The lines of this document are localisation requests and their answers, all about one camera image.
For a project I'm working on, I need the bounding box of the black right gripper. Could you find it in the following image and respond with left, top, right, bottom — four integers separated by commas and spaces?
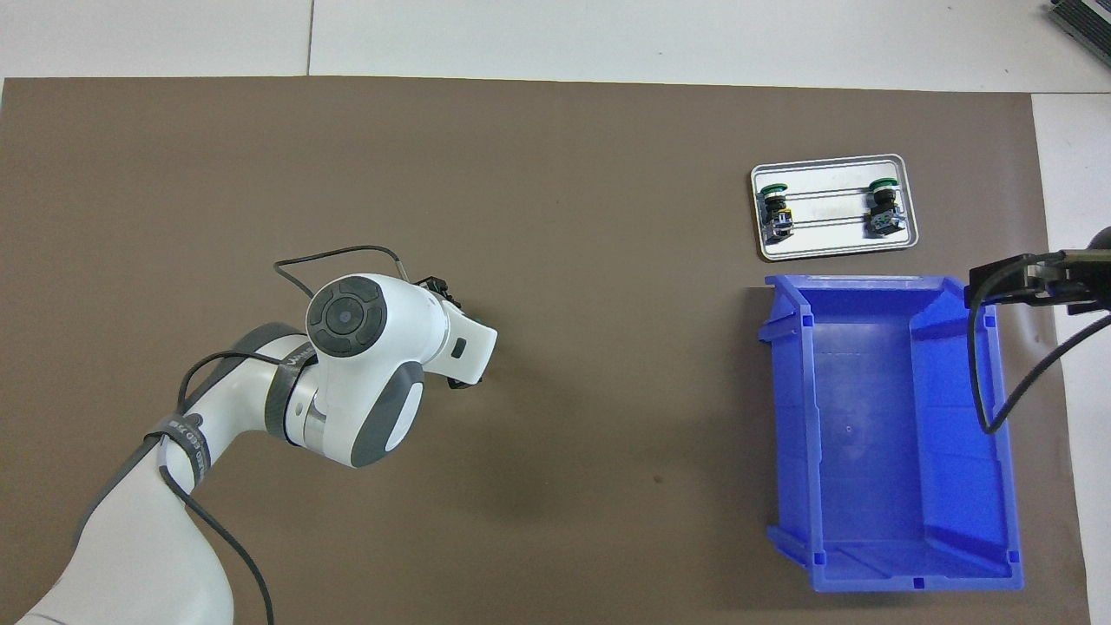
1027, 224, 1111, 315

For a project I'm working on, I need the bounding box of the brown table mat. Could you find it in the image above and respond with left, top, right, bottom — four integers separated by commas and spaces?
0, 76, 1090, 625

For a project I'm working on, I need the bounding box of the grey metal tray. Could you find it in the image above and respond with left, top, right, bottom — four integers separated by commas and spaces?
750, 154, 919, 261

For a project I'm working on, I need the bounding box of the blue plastic storage bin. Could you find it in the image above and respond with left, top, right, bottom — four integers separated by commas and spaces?
758, 273, 1025, 594

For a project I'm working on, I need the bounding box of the grey ribbed device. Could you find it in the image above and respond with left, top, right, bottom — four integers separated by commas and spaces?
1046, 0, 1111, 66

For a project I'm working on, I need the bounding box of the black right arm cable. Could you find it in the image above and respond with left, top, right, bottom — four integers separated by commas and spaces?
966, 247, 1111, 435

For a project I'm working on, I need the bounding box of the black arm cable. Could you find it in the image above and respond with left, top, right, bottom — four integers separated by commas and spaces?
966, 247, 1111, 435
156, 246, 409, 625

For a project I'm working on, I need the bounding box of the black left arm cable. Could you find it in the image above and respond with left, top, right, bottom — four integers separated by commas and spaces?
156, 246, 409, 625

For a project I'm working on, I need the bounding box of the green push button switch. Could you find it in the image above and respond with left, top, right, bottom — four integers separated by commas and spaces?
755, 182, 795, 241
864, 177, 904, 238

